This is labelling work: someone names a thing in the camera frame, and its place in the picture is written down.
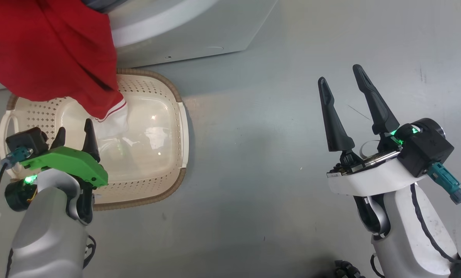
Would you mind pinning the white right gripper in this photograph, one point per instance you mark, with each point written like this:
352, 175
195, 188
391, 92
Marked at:
373, 179

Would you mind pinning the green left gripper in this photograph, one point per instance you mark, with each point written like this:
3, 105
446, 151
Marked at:
72, 164

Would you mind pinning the red basketball jersey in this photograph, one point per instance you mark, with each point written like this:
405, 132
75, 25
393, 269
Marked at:
41, 46

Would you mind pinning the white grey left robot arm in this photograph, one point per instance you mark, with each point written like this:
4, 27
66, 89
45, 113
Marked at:
45, 239

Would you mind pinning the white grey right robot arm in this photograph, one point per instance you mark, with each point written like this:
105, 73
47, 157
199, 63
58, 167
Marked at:
404, 231

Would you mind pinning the cream perforated laundry basket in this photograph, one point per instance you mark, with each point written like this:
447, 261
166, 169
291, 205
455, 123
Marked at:
153, 116

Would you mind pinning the white front-load washing machine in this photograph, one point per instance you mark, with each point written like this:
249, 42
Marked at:
195, 34

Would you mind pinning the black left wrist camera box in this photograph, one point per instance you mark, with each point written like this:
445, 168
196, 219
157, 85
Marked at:
27, 139

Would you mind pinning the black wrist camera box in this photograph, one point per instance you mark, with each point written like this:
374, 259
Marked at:
27, 139
427, 152

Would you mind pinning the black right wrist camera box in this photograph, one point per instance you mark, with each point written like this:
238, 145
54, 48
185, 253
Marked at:
427, 152

